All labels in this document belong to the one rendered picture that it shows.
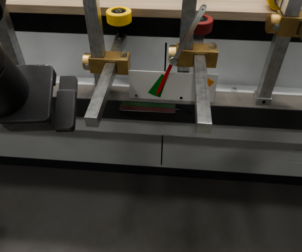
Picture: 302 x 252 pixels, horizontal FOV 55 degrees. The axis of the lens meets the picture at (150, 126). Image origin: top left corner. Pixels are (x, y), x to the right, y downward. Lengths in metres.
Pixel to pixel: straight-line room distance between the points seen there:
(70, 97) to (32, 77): 0.04
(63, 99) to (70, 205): 1.22
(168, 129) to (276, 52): 0.42
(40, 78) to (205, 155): 1.17
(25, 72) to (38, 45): 0.85
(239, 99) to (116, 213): 0.83
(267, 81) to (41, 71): 0.70
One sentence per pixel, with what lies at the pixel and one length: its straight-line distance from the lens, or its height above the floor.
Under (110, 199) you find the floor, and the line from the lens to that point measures 1.51.
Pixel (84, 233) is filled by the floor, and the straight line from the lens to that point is 1.44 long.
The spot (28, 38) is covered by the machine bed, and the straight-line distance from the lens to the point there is 1.19.
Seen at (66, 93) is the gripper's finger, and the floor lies 1.06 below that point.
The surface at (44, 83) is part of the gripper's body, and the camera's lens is 0.33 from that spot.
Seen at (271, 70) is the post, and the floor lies 0.82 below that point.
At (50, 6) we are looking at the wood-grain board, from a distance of 1.09.
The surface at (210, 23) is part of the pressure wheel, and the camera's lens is 0.91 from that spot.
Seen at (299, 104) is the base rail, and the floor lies 0.70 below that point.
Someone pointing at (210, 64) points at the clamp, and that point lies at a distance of 0.85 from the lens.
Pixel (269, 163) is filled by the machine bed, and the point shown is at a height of 0.18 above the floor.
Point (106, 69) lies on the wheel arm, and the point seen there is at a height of 0.82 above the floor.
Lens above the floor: 1.25
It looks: 42 degrees down
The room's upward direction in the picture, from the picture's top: straight up
